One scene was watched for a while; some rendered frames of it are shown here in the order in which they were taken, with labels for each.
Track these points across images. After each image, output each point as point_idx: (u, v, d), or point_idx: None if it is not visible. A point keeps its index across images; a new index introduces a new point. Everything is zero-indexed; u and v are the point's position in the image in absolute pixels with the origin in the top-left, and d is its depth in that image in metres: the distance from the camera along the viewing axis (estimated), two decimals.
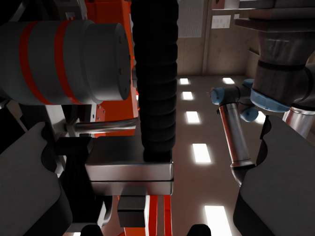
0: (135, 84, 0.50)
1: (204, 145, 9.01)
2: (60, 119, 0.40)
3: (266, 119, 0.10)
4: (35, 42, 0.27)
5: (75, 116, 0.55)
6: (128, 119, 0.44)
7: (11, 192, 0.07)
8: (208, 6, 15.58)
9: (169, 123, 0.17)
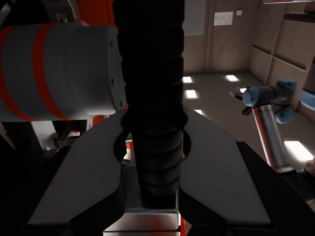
0: None
1: None
2: (49, 135, 0.35)
3: (182, 111, 0.12)
4: (10, 51, 0.22)
5: (70, 126, 0.51)
6: None
7: (84, 168, 0.08)
8: (210, 3, 15.42)
9: (174, 161, 0.13)
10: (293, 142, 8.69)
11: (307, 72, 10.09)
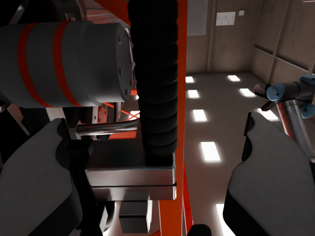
0: None
1: (212, 143, 8.96)
2: None
3: (249, 116, 0.11)
4: (33, 45, 0.26)
5: (77, 118, 0.55)
6: (130, 120, 0.43)
7: (26, 186, 0.07)
8: (212, 3, 15.45)
9: (171, 126, 0.17)
10: None
11: (310, 73, 10.11)
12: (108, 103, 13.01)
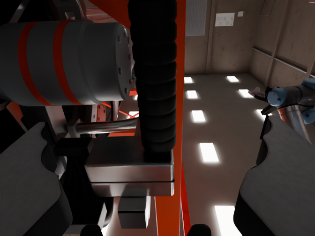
0: None
1: (211, 144, 8.94)
2: (60, 120, 0.39)
3: (266, 119, 0.10)
4: (34, 43, 0.26)
5: (76, 116, 0.55)
6: (128, 119, 0.44)
7: (11, 192, 0.07)
8: (212, 4, 15.45)
9: (169, 123, 0.17)
10: None
11: (309, 74, 10.12)
12: (107, 103, 12.95)
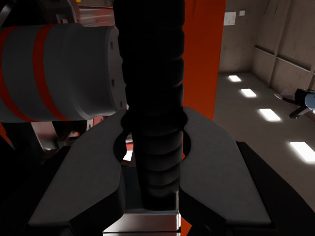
0: None
1: None
2: (49, 135, 0.35)
3: (182, 111, 0.12)
4: (11, 52, 0.22)
5: (70, 127, 0.51)
6: None
7: (84, 168, 0.08)
8: None
9: (174, 162, 0.13)
10: (298, 143, 8.64)
11: (312, 73, 10.05)
12: None
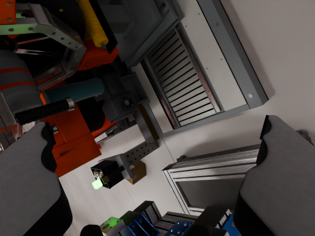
0: None
1: None
2: None
3: (266, 119, 0.10)
4: (25, 74, 0.65)
5: None
6: None
7: (11, 192, 0.07)
8: None
9: (33, 117, 0.51)
10: None
11: None
12: None
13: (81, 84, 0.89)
